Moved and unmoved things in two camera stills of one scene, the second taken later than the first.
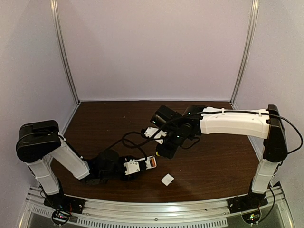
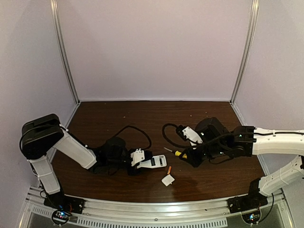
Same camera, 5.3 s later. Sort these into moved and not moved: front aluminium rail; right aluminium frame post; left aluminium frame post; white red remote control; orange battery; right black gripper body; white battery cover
Moved: white red remote control; orange battery; right black gripper body
Not moved: left aluminium frame post; front aluminium rail; white battery cover; right aluminium frame post
